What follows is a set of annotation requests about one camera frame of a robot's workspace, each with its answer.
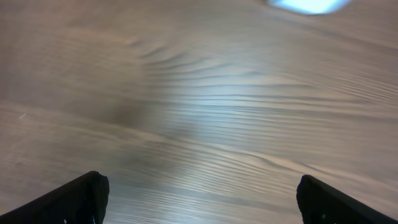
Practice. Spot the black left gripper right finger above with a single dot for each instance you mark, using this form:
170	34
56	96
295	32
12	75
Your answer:
320	203

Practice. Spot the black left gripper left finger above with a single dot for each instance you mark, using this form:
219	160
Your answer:
83	200

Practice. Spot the white barcode scanner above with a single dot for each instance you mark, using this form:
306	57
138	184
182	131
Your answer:
310	7

